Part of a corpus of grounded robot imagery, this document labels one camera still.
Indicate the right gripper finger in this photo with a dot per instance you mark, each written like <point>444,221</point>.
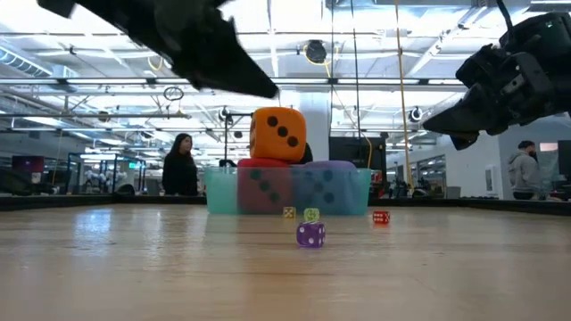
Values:
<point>464,116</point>
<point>464,140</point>

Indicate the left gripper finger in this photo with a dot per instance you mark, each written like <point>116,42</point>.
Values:
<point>223,71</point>

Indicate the orange foam die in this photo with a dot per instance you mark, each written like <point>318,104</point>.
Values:
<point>267,147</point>

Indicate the small red die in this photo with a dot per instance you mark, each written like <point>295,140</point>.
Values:
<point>381,217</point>

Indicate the red foam die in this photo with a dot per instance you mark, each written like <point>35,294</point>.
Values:
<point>245,200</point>

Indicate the small yellow-green die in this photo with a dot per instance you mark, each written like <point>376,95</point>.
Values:
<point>311,215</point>

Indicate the small purple die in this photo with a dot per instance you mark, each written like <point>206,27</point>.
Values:
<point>311,235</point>

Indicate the person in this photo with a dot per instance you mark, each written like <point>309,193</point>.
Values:
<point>524,171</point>
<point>178,174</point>

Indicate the white square pillar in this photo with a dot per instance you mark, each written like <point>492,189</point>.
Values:
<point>319,120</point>

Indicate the black cabinet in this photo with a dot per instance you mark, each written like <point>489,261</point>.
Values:
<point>352,153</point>

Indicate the teal translucent plastic bin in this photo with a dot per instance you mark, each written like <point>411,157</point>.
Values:
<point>220,191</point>

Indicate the small yellow die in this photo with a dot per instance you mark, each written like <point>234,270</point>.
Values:
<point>289,213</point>

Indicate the distant black frame rig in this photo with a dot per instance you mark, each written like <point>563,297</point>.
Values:
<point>225,142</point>

